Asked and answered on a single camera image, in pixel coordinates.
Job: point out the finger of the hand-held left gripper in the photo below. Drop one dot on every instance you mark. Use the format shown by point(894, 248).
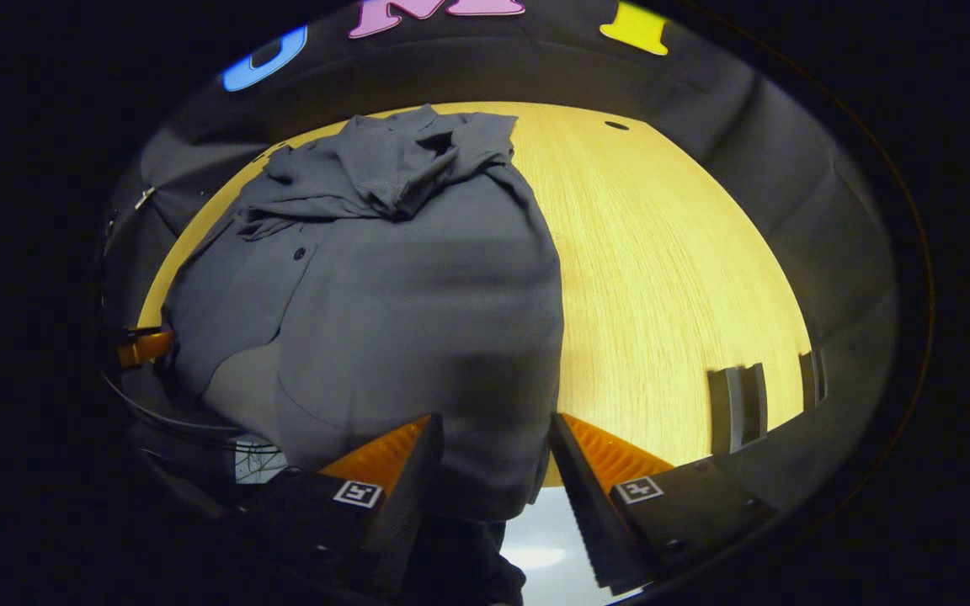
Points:
point(146, 348)

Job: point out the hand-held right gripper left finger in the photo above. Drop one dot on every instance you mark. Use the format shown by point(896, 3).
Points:
point(413, 480)

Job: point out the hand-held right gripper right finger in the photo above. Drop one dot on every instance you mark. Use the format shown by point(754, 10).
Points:
point(586, 513)

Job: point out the dark grey collared shirt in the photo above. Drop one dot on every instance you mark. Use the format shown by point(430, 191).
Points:
point(418, 337)

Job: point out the dark cloth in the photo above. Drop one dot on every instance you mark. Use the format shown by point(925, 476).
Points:
point(468, 564)

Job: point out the white cloth clip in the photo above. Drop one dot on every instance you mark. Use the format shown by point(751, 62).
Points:
point(145, 198)

